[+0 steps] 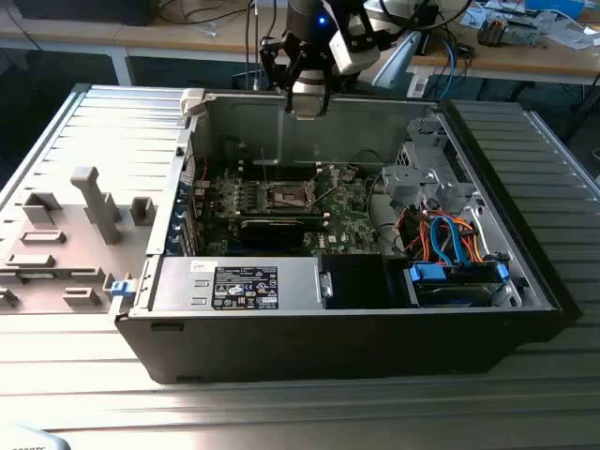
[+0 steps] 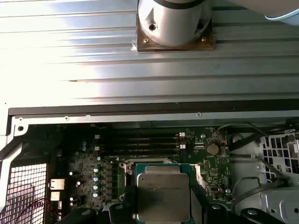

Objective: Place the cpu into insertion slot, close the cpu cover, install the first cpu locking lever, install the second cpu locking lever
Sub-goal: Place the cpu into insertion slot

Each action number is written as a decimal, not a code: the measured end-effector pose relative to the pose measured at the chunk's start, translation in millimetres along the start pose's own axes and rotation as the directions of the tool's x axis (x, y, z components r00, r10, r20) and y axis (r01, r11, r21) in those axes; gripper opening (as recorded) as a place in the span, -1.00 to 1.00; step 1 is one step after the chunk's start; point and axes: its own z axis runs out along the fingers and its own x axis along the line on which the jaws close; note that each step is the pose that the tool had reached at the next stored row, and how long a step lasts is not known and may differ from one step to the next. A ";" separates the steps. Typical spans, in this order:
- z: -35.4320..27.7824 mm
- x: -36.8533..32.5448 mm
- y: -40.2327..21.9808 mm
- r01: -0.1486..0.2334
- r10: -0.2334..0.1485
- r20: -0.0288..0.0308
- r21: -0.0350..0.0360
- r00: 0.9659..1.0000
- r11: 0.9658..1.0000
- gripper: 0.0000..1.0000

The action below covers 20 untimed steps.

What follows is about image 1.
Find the silver CPU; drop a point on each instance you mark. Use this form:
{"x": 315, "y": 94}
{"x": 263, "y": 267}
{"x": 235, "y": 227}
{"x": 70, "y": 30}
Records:
{"x": 308, "y": 109}

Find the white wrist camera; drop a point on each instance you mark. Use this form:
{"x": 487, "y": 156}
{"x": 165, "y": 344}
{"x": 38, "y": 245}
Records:
{"x": 354, "y": 54}

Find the green RAM stick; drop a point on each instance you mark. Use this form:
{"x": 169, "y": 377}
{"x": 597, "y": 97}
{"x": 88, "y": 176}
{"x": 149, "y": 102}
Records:
{"x": 63, "y": 273}

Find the wooden desk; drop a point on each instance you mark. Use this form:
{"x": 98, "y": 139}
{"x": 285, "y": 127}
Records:
{"x": 94, "y": 35}
{"x": 515, "y": 58}

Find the black graphics card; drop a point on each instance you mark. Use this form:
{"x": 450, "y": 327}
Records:
{"x": 272, "y": 232}

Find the white papers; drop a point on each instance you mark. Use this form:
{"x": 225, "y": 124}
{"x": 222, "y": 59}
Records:
{"x": 572, "y": 35}

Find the small black box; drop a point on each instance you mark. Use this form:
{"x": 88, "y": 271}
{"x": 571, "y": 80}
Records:
{"x": 427, "y": 19}

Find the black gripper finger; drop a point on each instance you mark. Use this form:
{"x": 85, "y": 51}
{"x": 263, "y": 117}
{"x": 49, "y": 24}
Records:
{"x": 276, "y": 61}
{"x": 326, "y": 70}

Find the green motherboard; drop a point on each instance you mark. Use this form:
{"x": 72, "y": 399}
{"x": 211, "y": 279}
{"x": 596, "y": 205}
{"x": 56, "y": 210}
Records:
{"x": 347, "y": 220}

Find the grey electronic device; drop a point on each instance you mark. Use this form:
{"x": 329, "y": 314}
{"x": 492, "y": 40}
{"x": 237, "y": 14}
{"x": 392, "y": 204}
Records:
{"x": 508, "y": 30}

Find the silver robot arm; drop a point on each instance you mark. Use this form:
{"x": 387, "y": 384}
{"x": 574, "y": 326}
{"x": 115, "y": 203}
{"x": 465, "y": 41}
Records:
{"x": 398, "y": 61}

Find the blue case latch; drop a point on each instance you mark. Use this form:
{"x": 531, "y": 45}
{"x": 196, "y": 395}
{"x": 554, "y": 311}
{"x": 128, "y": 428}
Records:
{"x": 121, "y": 288}

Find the beige case latch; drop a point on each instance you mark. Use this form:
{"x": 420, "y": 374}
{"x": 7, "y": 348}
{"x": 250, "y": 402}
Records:
{"x": 192, "y": 100}

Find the white device with label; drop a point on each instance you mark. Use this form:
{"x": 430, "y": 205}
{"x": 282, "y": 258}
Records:
{"x": 28, "y": 440}

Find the black plastic shroud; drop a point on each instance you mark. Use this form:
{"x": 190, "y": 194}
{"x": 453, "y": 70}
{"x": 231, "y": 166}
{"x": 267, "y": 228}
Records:
{"x": 361, "y": 281}

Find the grey parts rack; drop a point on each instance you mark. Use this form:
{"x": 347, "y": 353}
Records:
{"x": 70, "y": 234}

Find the blue box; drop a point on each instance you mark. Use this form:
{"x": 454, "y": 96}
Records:
{"x": 555, "y": 7}

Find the silver power supply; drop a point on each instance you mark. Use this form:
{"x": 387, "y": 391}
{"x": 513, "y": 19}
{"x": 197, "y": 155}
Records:
{"x": 187, "y": 281}

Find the CPU socket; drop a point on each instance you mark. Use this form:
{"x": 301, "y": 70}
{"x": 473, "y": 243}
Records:
{"x": 286, "y": 197}

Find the black PC case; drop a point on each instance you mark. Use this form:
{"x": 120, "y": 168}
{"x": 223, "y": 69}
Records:
{"x": 328, "y": 347}

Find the large black box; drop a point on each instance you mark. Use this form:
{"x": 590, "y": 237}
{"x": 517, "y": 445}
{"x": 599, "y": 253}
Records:
{"x": 84, "y": 11}

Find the hard disk in blue carrier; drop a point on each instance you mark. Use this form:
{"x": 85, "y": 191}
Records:
{"x": 429, "y": 274}

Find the metal locking lever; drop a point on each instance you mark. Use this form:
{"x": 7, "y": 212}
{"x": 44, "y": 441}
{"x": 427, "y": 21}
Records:
{"x": 265, "y": 166}
{"x": 328, "y": 195}

